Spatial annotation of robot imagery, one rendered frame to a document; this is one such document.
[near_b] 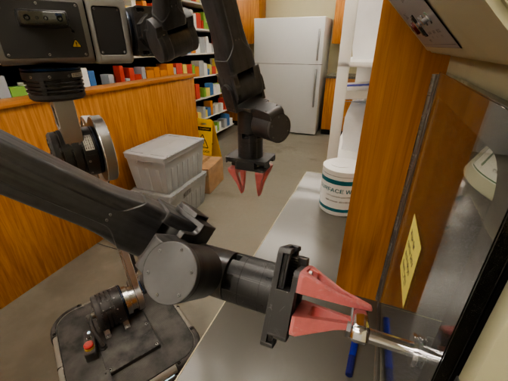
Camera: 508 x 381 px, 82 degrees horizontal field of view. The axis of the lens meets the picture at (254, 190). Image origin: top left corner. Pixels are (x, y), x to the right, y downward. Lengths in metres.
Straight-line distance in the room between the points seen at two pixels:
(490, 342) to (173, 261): 0.23
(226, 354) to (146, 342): 0.95
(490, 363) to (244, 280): 0.21
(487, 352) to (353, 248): 0.43
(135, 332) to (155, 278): 1.26
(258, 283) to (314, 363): 0.28
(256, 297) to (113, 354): 1.23
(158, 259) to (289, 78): 5.01
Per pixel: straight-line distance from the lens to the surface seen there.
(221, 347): 0.59
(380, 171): 0.54
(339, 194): 0.91
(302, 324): 0.32
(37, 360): 2.02
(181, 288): 0.28
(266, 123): 0.57
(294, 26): 5.20
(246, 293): 0.33
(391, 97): 0.51
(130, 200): 0.35
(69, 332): 1.71
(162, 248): 0.29
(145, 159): 2.41
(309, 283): 0.31
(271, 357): 0.58
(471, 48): 0.22
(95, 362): 1.55
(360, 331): 0.28
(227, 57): 0.59
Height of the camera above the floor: 1.42
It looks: 26 degrees down
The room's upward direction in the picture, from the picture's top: straight up
